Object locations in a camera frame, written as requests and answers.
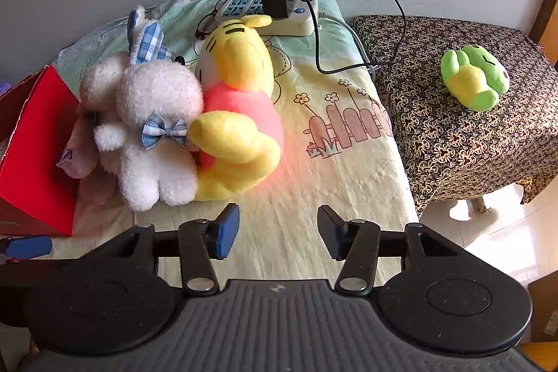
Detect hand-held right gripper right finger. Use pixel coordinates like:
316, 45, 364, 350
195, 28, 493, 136
317, 205, 474, 297

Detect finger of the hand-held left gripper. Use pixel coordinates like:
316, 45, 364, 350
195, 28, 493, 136
0, 235, 53, 264

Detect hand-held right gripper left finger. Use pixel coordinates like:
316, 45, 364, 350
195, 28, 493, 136
85, 203, 240, 297

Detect red cardboard box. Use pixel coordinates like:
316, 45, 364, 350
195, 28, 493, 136
0, 64, 81, 237

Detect pink bear plush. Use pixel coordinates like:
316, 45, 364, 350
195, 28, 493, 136
56, 102, 116, 205

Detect white bunny plush plaid ears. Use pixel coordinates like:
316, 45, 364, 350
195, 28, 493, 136
93, 5, 205, 211

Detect yellow tiger plush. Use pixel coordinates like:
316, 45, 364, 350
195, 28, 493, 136
187, 15, 284, 200

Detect white bear plush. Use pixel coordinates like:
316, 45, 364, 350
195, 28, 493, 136
78, 52, 131, 176

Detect patterned brown stool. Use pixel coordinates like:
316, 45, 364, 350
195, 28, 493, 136
351, 15, 558, 218

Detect black glasses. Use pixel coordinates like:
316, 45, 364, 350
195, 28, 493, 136
195, 3, 229, 39

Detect small green frog plush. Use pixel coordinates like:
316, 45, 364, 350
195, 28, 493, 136
440, 44, 510, 112

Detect white power strip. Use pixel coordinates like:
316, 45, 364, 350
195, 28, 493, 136
216, 0, 320, 36

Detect brown cardboard box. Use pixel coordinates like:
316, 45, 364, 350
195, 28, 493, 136
527, 269, 558, 344

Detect black cable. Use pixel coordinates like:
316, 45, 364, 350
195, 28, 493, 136
263, 0, 407, 75

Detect grey power strip cord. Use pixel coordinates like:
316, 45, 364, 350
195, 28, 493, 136
317, 11, 395, 72

